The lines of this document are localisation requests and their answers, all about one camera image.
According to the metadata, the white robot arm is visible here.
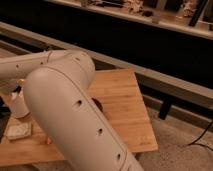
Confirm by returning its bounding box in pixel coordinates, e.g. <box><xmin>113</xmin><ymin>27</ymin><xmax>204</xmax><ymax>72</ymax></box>
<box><xmin>0</xmin><ymin>50</ymin><xmax>144</xmax><ymax>171</ymax></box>

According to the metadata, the black table leg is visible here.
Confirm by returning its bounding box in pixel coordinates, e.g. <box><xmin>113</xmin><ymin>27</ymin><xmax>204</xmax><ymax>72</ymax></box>
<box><xmin>158</xmin><ymin>100</ymin><xmax>172</xmax><ymax>120</ymax></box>

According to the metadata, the orange carrot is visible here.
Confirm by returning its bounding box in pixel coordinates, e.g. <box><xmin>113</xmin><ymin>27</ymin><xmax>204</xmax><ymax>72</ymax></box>
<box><xmin>45</xmin><ymin>137</ymin><xmax>52</xmax><ymax>145</ymax></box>

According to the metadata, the black device at left edge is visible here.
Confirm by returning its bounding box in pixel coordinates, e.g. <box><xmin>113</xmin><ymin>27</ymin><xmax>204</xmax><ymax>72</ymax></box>
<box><xmin>0</xmin><ymin>97</ymin><xmax>11</xmax><ymax>141</ymax></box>

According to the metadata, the black cable on floor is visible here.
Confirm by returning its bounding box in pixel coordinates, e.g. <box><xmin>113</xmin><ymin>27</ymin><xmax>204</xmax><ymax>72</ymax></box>
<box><xmin>187</xmin><ymin>120</ymin><xmax>213</xmax><ymax>148</ymax></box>

